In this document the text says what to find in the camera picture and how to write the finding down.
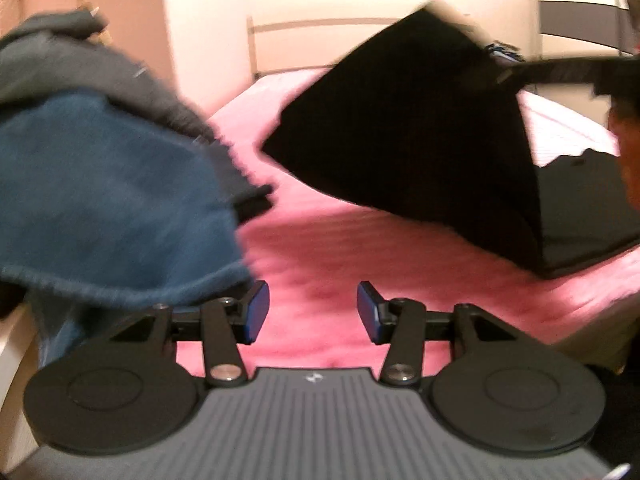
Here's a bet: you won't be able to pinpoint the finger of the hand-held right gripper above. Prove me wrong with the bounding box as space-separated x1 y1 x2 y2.
457 42 598 93

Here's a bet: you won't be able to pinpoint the beige headboard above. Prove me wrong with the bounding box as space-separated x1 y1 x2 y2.
246 12 471 82

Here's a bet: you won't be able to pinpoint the black pants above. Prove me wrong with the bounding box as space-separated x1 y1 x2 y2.
262 10 640 281

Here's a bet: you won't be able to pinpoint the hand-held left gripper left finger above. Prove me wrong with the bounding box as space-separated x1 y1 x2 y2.
107 281 271 388

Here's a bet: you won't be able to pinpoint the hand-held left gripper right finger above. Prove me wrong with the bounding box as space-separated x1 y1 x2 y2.
356 281 521 388

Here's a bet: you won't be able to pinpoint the grey jeans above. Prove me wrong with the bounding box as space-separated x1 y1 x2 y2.
0 7 276 223

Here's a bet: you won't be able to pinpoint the person's right hand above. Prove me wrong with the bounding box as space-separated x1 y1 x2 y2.
606 95 640 211

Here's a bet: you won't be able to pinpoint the blue jeans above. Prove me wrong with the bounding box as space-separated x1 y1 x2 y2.
0 90 256 361

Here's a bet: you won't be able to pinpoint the pink blanket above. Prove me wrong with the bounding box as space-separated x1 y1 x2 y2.
205 67 640 368

